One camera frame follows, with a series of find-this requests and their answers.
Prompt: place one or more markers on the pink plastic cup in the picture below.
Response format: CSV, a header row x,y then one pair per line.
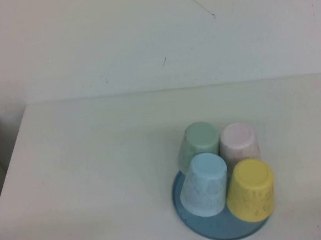
x,y
238,141

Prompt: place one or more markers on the blue cup stand with pegs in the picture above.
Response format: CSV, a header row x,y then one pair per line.
x,y
213,228

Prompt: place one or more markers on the light blue plastic cup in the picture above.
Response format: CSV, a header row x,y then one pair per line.
x,y
205,183

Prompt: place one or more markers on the green plastic cup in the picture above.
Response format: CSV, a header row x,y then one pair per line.
x,y
198,142

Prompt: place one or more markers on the yellow plastic cup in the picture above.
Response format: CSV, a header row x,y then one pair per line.
x,y
250,190

